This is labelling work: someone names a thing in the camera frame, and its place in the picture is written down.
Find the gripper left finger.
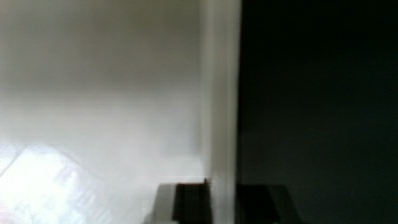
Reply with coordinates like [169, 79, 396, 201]
[142, 179, 213, 224]

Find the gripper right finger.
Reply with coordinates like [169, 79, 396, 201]
[235, 184, 307, 224]

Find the white square tabletop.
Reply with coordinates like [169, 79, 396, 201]
[0, 0, 242, 224]

